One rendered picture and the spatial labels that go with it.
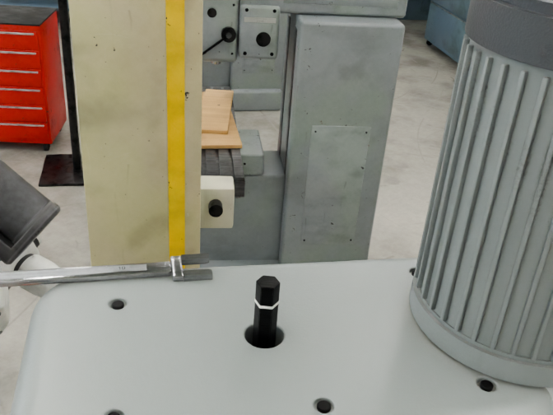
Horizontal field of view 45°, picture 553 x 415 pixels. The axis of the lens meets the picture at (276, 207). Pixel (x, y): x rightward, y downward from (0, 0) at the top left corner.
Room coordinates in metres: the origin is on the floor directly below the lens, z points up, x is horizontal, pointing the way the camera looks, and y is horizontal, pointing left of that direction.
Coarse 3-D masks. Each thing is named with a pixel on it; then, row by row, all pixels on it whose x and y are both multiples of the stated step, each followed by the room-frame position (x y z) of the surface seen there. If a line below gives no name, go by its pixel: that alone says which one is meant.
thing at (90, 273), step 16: (176, 256) 0.59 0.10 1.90; (192, 256) 0.59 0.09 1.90; (208, 256) 0.59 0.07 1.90; (0, 272) 0.54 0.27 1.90; (16, 272) 0.54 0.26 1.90; (32, 272) 0.54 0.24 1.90; (48, 272) 0.54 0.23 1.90; (64, 272) 0.54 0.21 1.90; (80, 272) 0.55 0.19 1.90; (96, 272) 0.55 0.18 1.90; (112, 272) 0.55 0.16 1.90; (128, 272) 0.55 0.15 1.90; (144, 272) 0.56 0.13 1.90; (160, 272) 0.56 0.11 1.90; (176, 272) 0.56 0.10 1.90; (192, 272) 0.56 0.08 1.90; (208, 272) 0.56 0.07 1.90
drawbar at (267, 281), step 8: (264, 280) 0.48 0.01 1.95; (272, 280) 0.48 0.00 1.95; (256, 288) 0.48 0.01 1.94; (264, 288) 0.47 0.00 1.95; (272, 288) 0.47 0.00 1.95; (256, 296) 0.48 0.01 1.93; (264, 296) 0.47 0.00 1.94; (272, 296) 0.47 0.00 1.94; (256, 304) 0.48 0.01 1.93; (264, 304) 0.47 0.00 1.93; (272, 304) 0.47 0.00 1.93; (256, 312) 0.48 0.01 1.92; (264, 312) 0.47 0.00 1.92; (272, 312) 0.47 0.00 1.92; (256, 320) 0.48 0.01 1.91; (264, 320) 0.47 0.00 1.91; (272, 320) 0.47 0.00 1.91; (256, 328) 0.48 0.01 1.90; (264, 328) 0.47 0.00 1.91; (272, 328) 0.47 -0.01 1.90; (256, 336) 0.47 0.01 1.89; (264, 336) 0.47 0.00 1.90; (272, 336) 0.48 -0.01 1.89; (256, 344) 0.47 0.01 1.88; (264, 344) 0.47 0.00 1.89; (272, 344) 0.48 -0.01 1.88
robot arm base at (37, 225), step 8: (48, 208) 0.90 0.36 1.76; (56, 208) 0.91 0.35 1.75; (40, 216) 0.88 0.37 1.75; (48, 216) 0.89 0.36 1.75; (32, 224) 0.87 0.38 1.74; (40, 224) 0.87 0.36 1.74; (48, 224) 0.93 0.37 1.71; (24, 232) 0.86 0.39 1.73; (32, 232) 0.86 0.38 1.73; (40, 232) 0.92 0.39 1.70; (0, 240) 0.85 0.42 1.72; (8, 240) 0.87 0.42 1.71; (16, 240) 0.86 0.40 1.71; (24, 240) 0.86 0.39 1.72; (32, 240) 0.88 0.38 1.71; (0, 248) 0.85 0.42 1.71; (8, 248) 0.85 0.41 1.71; (16, 248) 0.85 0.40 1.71; (24, 248) 0.86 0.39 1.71; (0, 256) 0.84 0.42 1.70; (8, 256) 0.84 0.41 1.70; (16, 256) 0.85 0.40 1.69
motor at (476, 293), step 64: (512, 0) 0.50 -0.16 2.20; (512, 64) 0.48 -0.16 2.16; (448, 128) 0.55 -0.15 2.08; (512, 128) 0.47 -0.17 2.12; (448, 192) 0.51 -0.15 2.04; (512, 192) 0.46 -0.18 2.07; (448, 256) 0.49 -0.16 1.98; (512, 256) 0.45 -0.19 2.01; (448, 320) 0.48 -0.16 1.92; (512, 320) 0.45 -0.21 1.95
